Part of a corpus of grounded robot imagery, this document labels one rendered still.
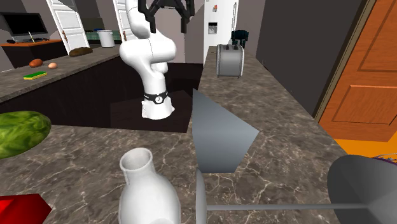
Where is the white panelled door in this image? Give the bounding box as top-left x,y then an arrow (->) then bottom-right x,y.
46,0 -> 91,55
113,0 -> 137,43

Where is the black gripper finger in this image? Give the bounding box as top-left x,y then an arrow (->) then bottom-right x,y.
172,0 -> 195,34
137,0 -> 167,34

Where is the red box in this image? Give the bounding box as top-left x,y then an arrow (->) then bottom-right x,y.
0,193 -> 53,224

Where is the white refrigerator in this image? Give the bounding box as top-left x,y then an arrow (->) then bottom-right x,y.
203,0 -> 240,65

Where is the white bin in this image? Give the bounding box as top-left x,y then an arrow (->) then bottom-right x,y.
96,29 -> 116,48

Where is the green watermelon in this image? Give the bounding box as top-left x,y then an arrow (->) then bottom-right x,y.
0,110 -> 52,160

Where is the orange wooden door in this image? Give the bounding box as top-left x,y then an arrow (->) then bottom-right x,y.
314,0 -> 397,143

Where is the black coffee machine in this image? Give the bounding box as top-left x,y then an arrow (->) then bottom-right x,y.
230,29 -> 250,49

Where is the yellow green sponge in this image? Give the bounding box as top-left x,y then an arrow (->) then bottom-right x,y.
23,71 -> 48,81

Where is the brown bread loaf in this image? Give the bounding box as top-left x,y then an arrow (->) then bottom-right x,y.
68,46 -> 94,58

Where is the dark robot stand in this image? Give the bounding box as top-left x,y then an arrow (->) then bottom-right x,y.
109,89 -> 193,134

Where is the white bottle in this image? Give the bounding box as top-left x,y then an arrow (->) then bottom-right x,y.
118,147 -> 182,224

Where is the orange desk with monitor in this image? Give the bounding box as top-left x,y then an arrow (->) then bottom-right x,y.
0,11 -> 68,69

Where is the silver toaster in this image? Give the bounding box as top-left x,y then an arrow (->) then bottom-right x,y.
216,43 -> 245,79

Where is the grey stemmed glass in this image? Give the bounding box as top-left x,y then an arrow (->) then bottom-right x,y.
195,154 -> 397,224

